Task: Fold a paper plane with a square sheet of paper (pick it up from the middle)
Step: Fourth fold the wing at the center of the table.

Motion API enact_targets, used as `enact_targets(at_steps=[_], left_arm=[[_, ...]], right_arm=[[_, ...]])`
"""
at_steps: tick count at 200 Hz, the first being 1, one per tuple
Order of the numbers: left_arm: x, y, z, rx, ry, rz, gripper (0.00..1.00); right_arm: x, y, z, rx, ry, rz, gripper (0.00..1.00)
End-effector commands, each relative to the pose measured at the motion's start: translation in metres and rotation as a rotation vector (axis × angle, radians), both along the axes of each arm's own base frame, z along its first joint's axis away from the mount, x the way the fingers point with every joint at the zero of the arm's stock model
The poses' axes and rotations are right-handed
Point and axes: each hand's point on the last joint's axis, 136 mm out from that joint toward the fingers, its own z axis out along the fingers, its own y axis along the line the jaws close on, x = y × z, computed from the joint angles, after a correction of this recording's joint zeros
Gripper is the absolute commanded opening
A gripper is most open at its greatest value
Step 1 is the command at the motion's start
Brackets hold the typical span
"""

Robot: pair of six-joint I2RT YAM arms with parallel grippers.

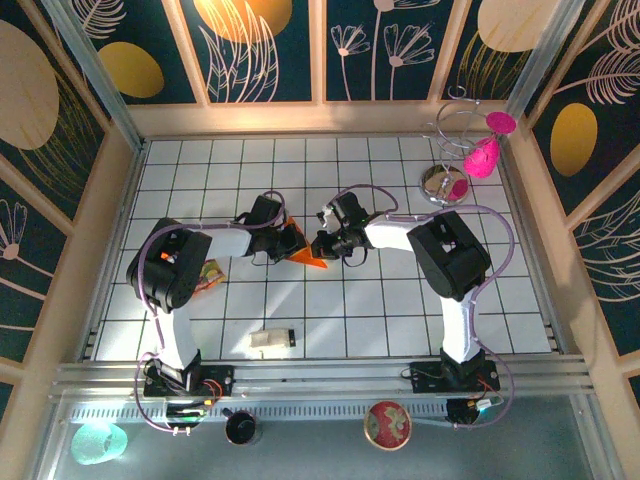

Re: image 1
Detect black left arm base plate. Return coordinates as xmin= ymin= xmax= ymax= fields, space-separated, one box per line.
xmin=143 ymin=363 xmax=236 ymax=400

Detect aluminium corner post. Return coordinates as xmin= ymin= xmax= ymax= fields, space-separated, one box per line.
xmin=503 ymin=0 xmax=599 ymax=124
xmin=42 ymin=0 xmax=147 ymax=151

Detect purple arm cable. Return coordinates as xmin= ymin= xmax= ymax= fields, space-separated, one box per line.
xmin=327 ymin=183 xmax=518 ymax=432
xmin=133 ymin=189 xmax=289 ymax=435

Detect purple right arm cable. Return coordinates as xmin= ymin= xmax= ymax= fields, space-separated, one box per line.
xmin=327 ymin=183 xmax=518 ymax=432

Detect chrome spiral wire stand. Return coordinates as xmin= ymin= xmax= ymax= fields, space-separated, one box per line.
xmin=419 ymin=84 xmax=489 ymax=207

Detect perforated metal strip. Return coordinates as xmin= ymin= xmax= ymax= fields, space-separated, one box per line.
xmin=67 ymin=402 xmax=451 ymax=424

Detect pink felt disc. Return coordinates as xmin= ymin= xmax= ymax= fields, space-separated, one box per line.
xmin=485 ymin=110 xmax=518 ymax=137

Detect teal plastic cup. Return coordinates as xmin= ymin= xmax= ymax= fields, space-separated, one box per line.
xmin=69 ymin=421 xmax=130 ymax=467

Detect black mug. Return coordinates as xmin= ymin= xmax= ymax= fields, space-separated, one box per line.
xmin=222 ymin=407 xmax=264 ymax=448

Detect colourful snack wrapper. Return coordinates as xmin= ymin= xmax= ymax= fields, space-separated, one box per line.
xmin=192 ymin=257 xmax=228 ymax=299

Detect aluminium front rail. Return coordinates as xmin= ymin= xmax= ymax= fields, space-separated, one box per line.
xmin=48 ymin=354 xmax=596 ymax=401

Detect pink cups on stand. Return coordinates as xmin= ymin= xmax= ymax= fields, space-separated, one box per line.
xmin=462 ymin=138 xmax=502 ymax=181

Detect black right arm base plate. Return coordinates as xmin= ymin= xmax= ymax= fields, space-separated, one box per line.
xmin=409 ymin=360 xmax=500 ymax=395

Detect aluminium side rail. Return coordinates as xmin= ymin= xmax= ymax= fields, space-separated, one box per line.
xmin=74 ymin=139 xmax=149 ymax=364
xmin=499 ymin=134 xmax=572 ymax=354

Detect white block with black end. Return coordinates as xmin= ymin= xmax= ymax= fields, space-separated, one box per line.
xmin=248 ymin=327 xmax=297 ymax=359

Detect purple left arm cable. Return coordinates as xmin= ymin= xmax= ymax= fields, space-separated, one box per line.
xmin=133 ymin=189 xmax=289 ymax=435

